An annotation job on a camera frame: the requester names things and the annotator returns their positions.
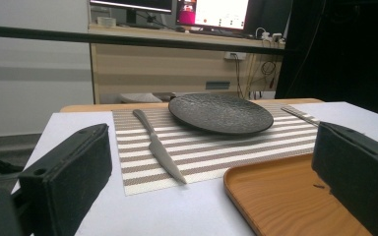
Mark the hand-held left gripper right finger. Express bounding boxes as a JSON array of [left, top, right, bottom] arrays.
[[311, 121, 378, 236]]

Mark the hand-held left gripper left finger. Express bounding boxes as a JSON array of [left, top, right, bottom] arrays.
[[18, 123, 113, 236]]

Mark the silver fork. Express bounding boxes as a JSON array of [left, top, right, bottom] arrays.
[[281, 105, 322, 128]]

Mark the wooden tray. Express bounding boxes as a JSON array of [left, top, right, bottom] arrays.
[[222, 141, 378, 236]]

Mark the silver table knife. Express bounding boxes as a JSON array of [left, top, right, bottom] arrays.
[[132, 108, 188, 185]]

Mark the dark textured plate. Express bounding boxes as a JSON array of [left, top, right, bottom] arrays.
[[167, 92, 275, 136]]

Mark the pale ribbed object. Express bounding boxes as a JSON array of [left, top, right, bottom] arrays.
[[119, 92, 163, 104]]

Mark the black curtain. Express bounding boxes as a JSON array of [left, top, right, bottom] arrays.
[[274, 0, 378, 121]]

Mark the light wooden desk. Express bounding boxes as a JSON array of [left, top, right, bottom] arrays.
[[88, 23, 286, 105]]

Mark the black horizontal bar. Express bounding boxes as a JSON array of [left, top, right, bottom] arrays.
[[0, 24, 285, 56]]

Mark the striped placemat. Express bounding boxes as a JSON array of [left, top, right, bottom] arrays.
[[111, 103, 321, 197]]

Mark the white power strip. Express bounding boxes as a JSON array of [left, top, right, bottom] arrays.
[[255, 27, 285, 45]]

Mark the dark monitor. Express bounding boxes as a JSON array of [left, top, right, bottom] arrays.
[[89, 0, 174, 30]]

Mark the black keyboard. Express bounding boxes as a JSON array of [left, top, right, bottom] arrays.
[[189, 29, 255, 39]]

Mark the monitor with lit screen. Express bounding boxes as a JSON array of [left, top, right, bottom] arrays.
[[175, 0, 254, 31]]

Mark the coiled red black cable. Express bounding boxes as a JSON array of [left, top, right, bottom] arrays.
[[260, 60, 278, 90]]

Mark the hanging black cable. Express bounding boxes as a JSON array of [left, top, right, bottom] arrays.
[[230, 53, 246, 99]]

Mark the white wall socket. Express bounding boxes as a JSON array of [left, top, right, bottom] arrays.
[[223, 51, 247, 61]]

